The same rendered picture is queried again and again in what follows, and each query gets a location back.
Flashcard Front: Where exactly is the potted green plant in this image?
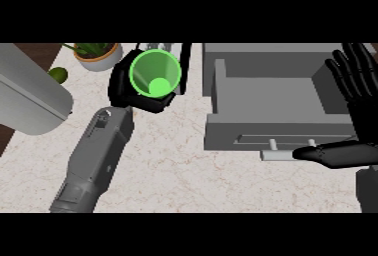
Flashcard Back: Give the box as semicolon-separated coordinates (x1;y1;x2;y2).
61;42;124;73

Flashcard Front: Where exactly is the large grey rounded appliance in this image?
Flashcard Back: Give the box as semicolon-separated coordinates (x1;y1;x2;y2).
0;42;76;136

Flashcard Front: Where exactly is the green cup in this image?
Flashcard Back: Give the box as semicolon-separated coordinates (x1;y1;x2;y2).
129;48;184;99

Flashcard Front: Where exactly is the grey open drawer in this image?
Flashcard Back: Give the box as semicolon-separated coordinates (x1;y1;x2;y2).
204;58;361;152

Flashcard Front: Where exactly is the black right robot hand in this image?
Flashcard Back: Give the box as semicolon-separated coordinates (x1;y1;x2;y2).
291;42;378;170

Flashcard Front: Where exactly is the pale drawer handle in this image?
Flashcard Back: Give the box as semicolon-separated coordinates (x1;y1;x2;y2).
260;138;319;162

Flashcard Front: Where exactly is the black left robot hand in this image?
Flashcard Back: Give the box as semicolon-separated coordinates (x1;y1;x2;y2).
108;42;194;114

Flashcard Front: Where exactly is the green avocado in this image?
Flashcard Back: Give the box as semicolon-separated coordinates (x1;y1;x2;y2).
48;66;70;85

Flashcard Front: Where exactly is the grey drawer cabinet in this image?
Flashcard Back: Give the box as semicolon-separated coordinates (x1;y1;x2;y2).
201;42;378;98

